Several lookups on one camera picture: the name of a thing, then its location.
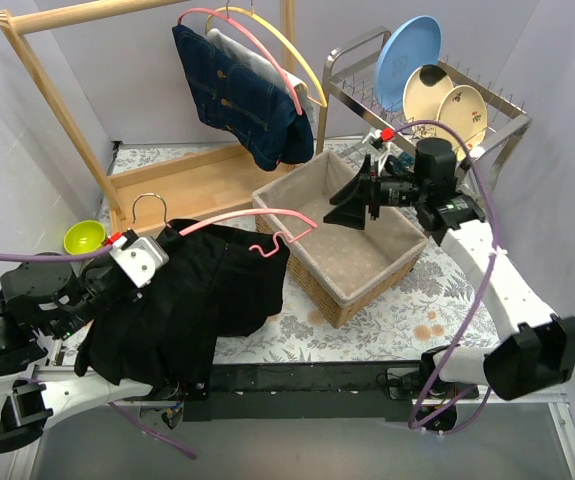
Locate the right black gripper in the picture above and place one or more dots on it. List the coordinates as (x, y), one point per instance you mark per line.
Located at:
(372, 192)

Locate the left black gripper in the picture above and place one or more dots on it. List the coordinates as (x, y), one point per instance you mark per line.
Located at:
(99, 272)

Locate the pink hanger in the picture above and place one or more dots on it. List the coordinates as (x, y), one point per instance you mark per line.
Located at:
(258, 45)
(288, 239)

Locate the black garment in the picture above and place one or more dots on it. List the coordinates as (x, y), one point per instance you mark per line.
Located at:
(219, 282)

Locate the pink hanger front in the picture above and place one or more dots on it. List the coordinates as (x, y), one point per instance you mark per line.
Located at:
(258, 45)

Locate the blue denim skirt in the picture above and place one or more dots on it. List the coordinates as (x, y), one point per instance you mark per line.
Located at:
(230, 97)

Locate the white skirt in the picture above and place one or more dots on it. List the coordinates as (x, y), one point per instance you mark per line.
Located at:
(262, 67)

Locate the yellow hanger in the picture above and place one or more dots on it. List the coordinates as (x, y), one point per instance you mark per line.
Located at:
(286, 36)

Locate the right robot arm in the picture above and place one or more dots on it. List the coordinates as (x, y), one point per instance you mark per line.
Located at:
(536, 347)

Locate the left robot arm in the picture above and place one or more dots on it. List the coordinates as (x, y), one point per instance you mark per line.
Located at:
(42, 296)

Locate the wicker laundry basket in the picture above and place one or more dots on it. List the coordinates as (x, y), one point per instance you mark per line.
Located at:
(341, 269)

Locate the green bowl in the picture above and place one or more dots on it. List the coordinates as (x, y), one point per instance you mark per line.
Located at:
(84, 237)

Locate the teal cup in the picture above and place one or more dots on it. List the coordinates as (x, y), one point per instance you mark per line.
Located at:
(403, 162)

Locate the wooden clothes rack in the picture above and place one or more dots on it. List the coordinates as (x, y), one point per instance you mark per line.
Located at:
(196, 186)

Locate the floral tablecloth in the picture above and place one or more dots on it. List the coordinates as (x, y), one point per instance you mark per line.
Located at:
(422, 311)

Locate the metal dish rack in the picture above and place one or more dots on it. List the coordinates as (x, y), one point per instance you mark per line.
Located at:
(348, 76)

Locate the cream plate black spot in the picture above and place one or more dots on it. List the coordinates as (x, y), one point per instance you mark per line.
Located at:
(424, 92)

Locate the cream plate flower print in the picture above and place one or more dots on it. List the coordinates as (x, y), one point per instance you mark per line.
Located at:
(464, 111)

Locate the blue plate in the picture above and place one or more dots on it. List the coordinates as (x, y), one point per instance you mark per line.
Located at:
(415, 43)

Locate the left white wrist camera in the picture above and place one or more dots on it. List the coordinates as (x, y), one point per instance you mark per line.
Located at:
(135, 258)

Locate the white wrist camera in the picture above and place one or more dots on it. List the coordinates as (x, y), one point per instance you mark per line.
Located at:
(135, 258)
(381, 140)

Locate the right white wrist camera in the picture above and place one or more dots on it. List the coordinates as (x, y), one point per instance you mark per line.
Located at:
(381, 140)

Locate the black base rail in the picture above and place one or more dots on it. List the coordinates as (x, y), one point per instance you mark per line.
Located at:
(323, 390)

